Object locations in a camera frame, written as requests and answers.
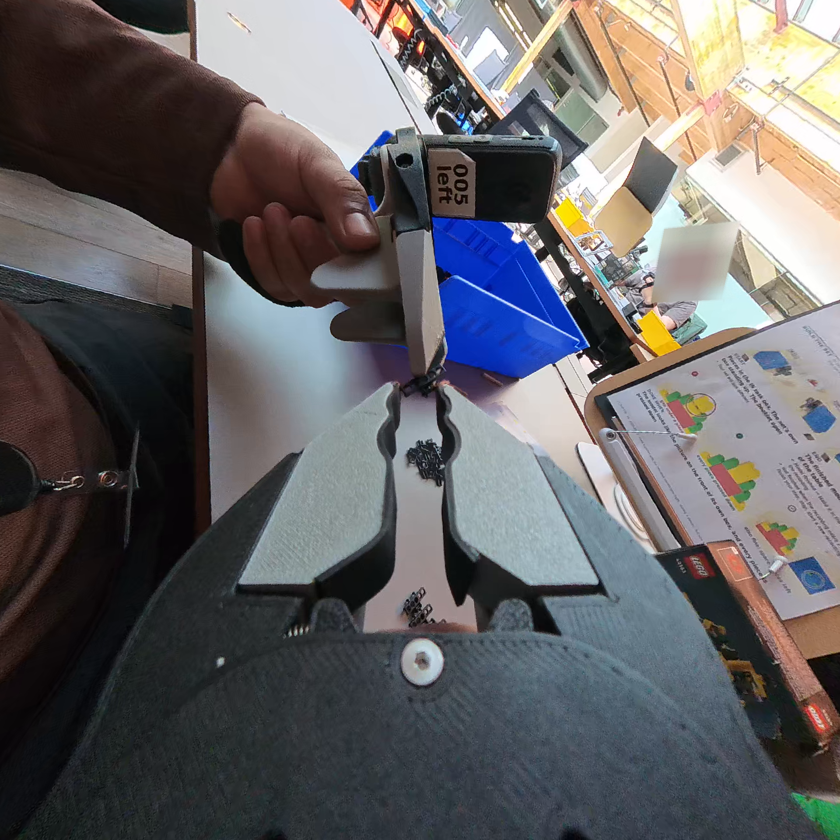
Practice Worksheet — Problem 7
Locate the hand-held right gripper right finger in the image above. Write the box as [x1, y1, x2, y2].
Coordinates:
[436, 384, 600, 610]

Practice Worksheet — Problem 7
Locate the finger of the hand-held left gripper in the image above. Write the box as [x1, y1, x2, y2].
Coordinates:
[392, 226, 450, 377]

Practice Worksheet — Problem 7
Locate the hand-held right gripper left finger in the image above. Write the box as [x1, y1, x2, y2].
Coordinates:
[236, 382, 400, 610]

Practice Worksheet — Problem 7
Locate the person's left forearm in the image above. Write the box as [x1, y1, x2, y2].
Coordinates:
[0, 0, 266, 260]

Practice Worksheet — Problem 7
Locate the lego set box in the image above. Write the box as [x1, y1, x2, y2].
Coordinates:
[655, 541, 840, 757]

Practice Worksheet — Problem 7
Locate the person's left hand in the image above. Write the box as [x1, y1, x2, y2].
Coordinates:
[209, 101, 383, 308]

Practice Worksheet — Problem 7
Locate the black monitor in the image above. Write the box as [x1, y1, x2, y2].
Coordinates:
[488, 91, 590, 173]

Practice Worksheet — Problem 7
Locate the yellow plastic bin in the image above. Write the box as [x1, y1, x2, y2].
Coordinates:
[637, 309, 684, 357]
[554, 196, 596, 238]

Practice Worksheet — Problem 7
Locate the blue plastic bin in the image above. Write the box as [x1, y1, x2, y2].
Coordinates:
[350, 130, 589, 381]

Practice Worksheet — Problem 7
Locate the pale grey bar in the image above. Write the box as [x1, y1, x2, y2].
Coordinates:
[600, 429, 681, 553]

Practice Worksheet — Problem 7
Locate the printed instruction sheet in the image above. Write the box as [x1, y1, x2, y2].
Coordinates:
[606, 318, 840, 622]

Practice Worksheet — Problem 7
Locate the black badge reel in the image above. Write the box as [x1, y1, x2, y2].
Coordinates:
[0, 428, 141, 547]

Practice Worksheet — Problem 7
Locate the instruction sheet on clipboard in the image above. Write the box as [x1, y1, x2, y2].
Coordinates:
[583, 315, 840, 661]

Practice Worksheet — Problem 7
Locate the green plastic bin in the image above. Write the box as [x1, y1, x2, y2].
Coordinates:
[790, 790, 840, 840]

